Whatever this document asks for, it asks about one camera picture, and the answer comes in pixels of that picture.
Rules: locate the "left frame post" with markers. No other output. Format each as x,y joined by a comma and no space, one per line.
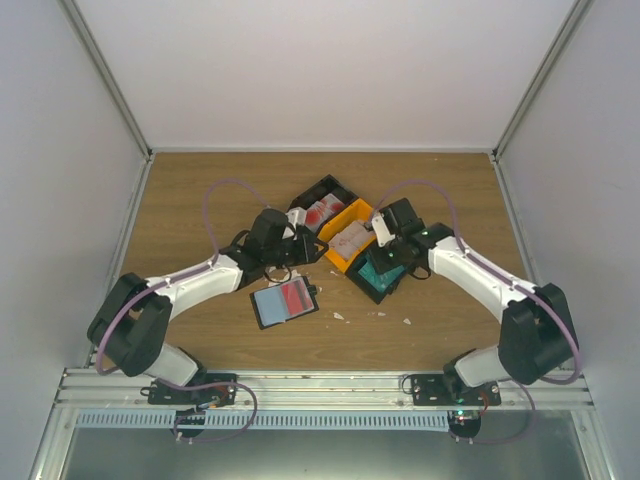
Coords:
81,28

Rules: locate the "yellow bin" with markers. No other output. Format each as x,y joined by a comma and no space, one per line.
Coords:
359,210

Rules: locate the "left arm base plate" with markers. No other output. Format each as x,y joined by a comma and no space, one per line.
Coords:
208,389

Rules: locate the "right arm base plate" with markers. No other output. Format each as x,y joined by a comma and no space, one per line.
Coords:
432,389

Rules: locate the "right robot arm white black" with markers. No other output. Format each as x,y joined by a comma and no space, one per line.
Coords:
536,328

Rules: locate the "right frame post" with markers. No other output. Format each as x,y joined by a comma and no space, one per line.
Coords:
558,46

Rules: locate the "teal object in bin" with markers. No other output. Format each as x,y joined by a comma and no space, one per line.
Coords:
380,282

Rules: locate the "aluminium rail front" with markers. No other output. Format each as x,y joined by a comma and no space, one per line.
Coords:
312,390

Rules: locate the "black card holder wallet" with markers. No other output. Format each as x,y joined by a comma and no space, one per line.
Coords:
281,303

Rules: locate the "slotted cable duct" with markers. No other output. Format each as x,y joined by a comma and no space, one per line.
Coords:
267,420

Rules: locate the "stack of red white cards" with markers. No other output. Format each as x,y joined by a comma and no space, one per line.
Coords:
322,210

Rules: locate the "frame post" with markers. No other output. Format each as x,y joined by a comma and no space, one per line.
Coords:
81,28
558,46

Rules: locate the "black bin with teal item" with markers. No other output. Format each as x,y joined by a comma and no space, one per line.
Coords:
352,275

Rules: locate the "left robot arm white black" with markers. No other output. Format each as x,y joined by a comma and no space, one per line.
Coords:
131,325

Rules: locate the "black bin with cards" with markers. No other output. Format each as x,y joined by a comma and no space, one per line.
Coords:
327,185

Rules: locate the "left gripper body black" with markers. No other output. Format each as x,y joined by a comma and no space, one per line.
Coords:
286,258

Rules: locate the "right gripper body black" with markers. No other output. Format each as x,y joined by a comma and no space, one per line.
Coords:
393,261

